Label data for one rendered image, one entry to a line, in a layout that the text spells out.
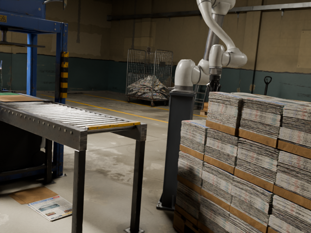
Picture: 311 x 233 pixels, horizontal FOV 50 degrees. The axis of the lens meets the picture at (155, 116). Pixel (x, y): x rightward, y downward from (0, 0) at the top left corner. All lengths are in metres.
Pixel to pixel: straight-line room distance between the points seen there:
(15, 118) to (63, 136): 0.65
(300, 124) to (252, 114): 0.31
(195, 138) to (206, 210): 0.47
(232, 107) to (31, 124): 1.36
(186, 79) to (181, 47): 8.15
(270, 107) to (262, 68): 7.55
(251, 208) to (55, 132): 1.25
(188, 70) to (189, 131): 0.60
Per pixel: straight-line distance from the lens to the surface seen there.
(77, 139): 1.98
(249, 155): 1.92
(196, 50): 10.49
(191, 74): 2.73
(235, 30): 9.84
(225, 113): 2.04
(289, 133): 1.72
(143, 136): 2.30
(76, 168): 2.03
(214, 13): 2.78
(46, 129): 2.28
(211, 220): 2.25
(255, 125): 1.88
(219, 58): 2.37
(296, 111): 1.70
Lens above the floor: 1.19
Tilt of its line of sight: 8 degrees down
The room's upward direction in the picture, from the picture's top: 4 degrees clockwise
